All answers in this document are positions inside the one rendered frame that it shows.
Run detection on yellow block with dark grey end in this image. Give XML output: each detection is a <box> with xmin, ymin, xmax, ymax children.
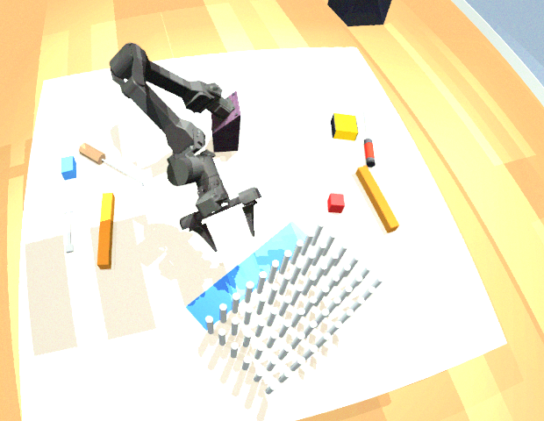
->
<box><xmin>331</xmin><ymin>112</ymin><xmax>359</xmax><ymax>141</ymax></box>

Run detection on orange rectangular block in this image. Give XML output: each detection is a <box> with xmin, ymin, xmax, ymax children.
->
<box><xmin>97</xmin><ymin>193</ymin><xmax>116</xmax><ymax>270</ymax></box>
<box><xmin>356</xmin><ymin>166</ymin><xmax>399</xmax><ymax>233</ymax></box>

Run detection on light blue flat strip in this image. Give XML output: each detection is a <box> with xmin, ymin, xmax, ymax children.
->
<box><xmin>185</xmin><ymin>221</ymin><xmax>307</xmax><ymax>331</ymax></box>

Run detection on red-handled screwdriver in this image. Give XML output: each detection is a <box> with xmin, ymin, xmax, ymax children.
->
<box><xmin>363</xmin><ymin>110</ymin><xmax>376</xmax><ymax>168</ymax></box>

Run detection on small red cube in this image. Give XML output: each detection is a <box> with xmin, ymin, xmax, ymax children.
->
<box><xmin>326</xmin><ymin>193</ymin><xmax>345</xmax><ymax>213</ymax></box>

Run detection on blue block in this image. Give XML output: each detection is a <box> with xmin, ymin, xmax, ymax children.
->
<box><xmin>61</xmin><ymin>155</ymin><xmax>77</xmax><ymax>180</ymax></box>

